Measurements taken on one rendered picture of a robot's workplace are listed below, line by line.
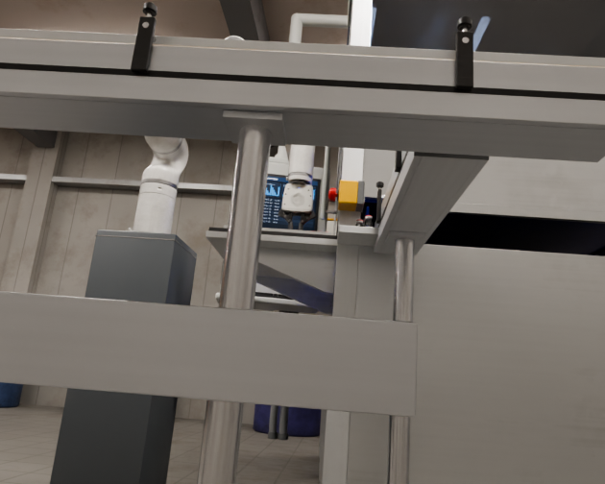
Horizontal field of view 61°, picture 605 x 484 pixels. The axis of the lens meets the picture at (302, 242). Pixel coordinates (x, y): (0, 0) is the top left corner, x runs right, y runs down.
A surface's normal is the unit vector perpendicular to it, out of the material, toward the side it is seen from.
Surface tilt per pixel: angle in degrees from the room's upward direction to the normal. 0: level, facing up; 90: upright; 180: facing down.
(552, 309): 90
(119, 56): 90
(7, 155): 90
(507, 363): 90
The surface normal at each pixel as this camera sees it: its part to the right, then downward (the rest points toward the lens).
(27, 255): -0.07, -0.26
